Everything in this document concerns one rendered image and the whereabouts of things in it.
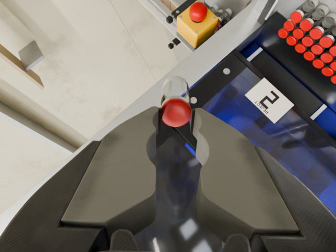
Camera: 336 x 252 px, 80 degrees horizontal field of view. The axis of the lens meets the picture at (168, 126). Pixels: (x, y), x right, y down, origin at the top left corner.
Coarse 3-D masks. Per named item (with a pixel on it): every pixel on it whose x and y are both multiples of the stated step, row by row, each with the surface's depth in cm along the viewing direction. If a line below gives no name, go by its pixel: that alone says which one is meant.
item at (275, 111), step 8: (264, 80) 44; (256, 88) 44; (264, 88) 44; (272, 88) 44; (248, 96) 44; (256, 96) 43; (264, 96) 43; (272, 96) 43; (280, 96) 43; (256, 104) 43; (272, 104) 43; (280, 104) 43; (288, 104) 43; (264, 112) 43; (272, 112) 43; (280, 112) 43; (272, 120) 42
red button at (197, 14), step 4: (192, 4) 45; (196, 4) 45; (200, 4) 44; (204, 4) 45; (192, 8) 45; (196, 8) 44; (200, 8) 44; (204, 8) 44; (192, 12) 45; (196, 12) 44; (200, 12) 44; (204, 12) 44; (192, 16) 45; (196, 16) 45; (200, 16) 45; (204, 16) 45; (196, 20) 46; (200, 20) 46
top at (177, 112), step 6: (168, 102) 13; (174, 102) 13; (180, 102) 13; (186, 102) 13; (162, 108) 13; (168, 108) 13; (174, 108) 13; (180, 108) 13; (186, 108) 13; (162, 114) 13; (168, 114) 13; (174, 114) 13; (180, 114) 13; (186, 114) 13; (162, 120) 14; (168, 120) 14; (174, 120) 14; (180, 120) 13; (186, 120) 13; (174, 126) 14
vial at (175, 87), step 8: (168, 80) 16; (176, 80) 15; (184, 80) 16; (168, 88) 14; (176, 88) 14; (184, 88) 15; (168, 96) 14; (176, 96) 13; (184, 96) 14; (160, 104) 14
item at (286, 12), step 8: (280, 0) 39; (288, 0) 40; (296, 0) 39; (304, 0) 37; (320, 0) 35; (328, 0) 34; (272, 8) 40; (280, 8) 42; (288, 8) 41; (328, 8) 35; (288, 16) 42
